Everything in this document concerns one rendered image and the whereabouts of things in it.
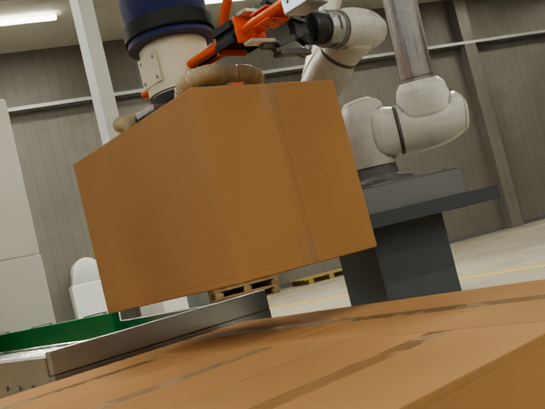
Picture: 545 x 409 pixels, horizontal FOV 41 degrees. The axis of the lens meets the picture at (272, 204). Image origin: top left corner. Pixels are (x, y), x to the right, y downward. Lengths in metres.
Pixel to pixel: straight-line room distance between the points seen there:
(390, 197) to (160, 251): 0.73
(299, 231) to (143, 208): 0.37
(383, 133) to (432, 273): 0.44
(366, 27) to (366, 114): 0.48
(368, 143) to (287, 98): 0.65
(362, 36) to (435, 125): 0.52
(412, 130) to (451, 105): 0.14
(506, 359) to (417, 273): 1.33
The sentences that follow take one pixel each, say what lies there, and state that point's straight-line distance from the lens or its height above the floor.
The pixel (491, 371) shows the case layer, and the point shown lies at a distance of 0.84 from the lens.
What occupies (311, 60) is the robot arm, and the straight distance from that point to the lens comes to 1.90.
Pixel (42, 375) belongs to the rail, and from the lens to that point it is 1.94.
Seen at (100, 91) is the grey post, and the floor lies 2.14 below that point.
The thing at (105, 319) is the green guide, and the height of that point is 0.62.
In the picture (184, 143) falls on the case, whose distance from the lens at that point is 1.50.
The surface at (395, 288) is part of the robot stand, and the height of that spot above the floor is 0.53.
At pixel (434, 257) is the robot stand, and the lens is 2.21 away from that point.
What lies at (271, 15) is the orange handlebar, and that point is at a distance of 1.55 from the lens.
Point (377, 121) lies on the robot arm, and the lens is 2.23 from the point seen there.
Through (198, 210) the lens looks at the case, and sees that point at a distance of 1.49.
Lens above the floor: 0.71
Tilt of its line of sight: 4 degrees up
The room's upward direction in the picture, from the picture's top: 14 degrees counter-clockwise
